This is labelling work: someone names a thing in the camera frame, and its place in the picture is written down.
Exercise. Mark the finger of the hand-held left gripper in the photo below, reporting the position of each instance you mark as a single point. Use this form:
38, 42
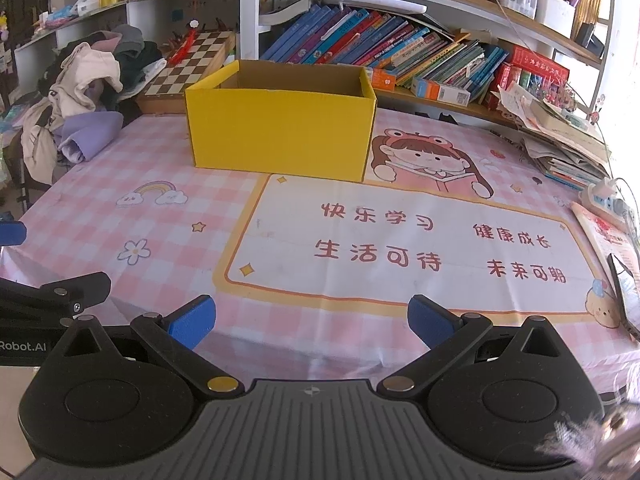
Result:
85, 287
12, 233

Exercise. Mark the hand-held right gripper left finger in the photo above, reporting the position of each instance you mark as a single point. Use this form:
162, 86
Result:
192, 320

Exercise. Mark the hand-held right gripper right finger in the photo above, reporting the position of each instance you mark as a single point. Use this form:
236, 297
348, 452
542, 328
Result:
430, 320

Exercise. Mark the yellow cardboard box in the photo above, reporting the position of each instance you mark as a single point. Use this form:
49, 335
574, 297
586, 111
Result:
280, 130

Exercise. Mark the pink checkered desktop cloth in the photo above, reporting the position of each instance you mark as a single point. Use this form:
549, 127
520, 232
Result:
175, 265

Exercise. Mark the pile of clothes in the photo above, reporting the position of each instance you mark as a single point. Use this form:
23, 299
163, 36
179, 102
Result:
90, 72

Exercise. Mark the fuzzy lilac fabric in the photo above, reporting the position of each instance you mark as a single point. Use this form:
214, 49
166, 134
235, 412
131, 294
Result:
575, 440

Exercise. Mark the pink printed booklet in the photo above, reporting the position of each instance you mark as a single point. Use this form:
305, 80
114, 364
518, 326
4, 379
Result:
607, 240

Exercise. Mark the black smartphone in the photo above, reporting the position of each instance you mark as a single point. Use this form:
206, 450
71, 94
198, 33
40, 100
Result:
627, 295

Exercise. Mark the white power strip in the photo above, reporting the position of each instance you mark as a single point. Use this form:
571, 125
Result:
602, 200

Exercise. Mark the stack of papers and booklets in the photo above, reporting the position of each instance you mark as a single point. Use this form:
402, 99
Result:
557, 132

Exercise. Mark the white orange carton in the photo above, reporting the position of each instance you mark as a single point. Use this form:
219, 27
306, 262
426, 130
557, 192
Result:
441, 92

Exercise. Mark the wooden chessboard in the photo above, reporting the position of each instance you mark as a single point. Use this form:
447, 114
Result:
185, 67

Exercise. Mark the small orange box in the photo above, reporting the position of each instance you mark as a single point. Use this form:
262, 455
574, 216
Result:
384, 79

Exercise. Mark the red tassel ornament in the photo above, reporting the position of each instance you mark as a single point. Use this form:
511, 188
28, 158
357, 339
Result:
186, 45

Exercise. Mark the red gift box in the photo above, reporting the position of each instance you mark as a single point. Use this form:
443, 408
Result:
540, 65

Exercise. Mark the row of books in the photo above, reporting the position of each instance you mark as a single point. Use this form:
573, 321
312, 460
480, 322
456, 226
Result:
380, 37

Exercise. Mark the white wooden bookshelf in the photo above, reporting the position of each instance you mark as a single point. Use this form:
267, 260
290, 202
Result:
248, 10

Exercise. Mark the black shelf device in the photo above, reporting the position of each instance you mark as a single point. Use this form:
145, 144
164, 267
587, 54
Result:
590, 40

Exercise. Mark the white desk lamp bar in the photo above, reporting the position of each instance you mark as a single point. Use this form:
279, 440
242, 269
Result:
377, 1

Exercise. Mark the white storage bin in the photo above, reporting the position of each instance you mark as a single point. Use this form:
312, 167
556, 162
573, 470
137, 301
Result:
555, 15

